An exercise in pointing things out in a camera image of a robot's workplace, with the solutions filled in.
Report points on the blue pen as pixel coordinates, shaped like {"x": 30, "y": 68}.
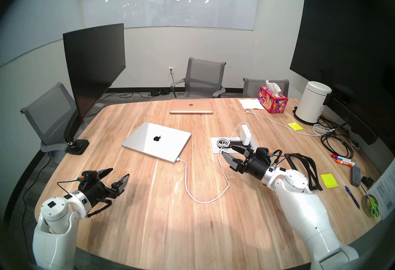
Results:
{"x": 352, "y": 197}

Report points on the white paper napkin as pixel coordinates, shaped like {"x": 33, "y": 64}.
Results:
{"x": 251, "y": 104}

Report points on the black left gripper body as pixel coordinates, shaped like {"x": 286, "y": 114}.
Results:
{"x": 98, "y": 190}

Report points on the grey mesh office chair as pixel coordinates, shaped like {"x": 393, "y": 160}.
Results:
{"x": 253, "y": 87}

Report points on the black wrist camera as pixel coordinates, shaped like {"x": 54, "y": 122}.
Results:
{"x": 88, "y": 176}
{"x": 262, "y": 151}

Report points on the orange and blue whiteboard marker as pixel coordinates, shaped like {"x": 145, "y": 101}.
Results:
{"x": 345, "y": 163}

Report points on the grey mesh chair without armrests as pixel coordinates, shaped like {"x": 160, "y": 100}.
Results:
{"x": 46, "y": 112}

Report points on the clear tape roll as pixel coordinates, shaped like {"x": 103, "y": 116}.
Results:
{"x": 365, "y": 203}

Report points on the gold MacBook laptop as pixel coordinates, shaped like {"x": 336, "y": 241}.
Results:
{"x": 191, "y": 106}

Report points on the silver MacBook laptop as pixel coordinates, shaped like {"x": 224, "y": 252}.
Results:
{"x": 148, "y": 143}

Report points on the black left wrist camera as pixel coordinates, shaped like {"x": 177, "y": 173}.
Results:
{"x": 88, "y": 176}

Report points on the red whiteboard marker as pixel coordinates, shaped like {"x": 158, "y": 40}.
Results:
{"x": 339, "y": 157}

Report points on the large black wall television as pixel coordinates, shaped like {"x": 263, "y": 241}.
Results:
{"x": 345, "y": 32}

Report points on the black laptop stand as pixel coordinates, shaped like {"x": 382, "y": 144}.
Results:
{"x": 311, "y": 167}

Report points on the black video bar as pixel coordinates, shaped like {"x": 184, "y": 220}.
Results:
{"x": 361, "y": 127}

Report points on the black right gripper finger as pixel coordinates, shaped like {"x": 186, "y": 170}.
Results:
{"x": 233, "y": 160}
{"x": 243, "y": 151}

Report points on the white power adapter brick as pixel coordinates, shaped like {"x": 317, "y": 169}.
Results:
{"x": 246, "y": 135}

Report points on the grey whiteboard eraser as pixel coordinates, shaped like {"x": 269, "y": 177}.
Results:
{"x": 355, "y": 177}

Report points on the white cylindrical trash can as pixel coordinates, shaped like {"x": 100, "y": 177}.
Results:
{"x": 311, "y": 103}

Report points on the grey mesh chair with armrests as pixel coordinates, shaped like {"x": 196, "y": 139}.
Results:
{"x": 203, "y": 75}

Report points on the black curved desk monitor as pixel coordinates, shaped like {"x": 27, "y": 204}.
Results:
{"x": 92, "y": 65}

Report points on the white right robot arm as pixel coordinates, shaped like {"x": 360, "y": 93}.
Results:
{"x": 308, "y": 210}

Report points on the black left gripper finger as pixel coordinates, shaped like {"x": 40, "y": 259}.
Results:
{"x": 104, "y": 173}
{"x": 121, "y": 183}

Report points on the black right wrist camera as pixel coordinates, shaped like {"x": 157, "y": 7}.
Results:
{"x": 262, "y": 151}

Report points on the colourful floral tissue box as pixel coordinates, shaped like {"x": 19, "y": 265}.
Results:
{"x": 271, "y": 103}

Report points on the silver table power outlet box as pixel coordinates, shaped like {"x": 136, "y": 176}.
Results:
{"x": 216, "y": 149}

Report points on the white printed paper sheet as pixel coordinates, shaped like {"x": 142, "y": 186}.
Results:
{"x": 385, "y": 189}

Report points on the yellow sticky note pad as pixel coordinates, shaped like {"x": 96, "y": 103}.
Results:
{"x": 295, "y": 126}
{"x": 329, "y": 181}

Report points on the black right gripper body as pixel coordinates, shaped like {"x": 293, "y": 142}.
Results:
{"x": 254, "y": 166}

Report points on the small black clip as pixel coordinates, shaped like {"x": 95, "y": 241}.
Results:
{"x": 367, "y": 181}

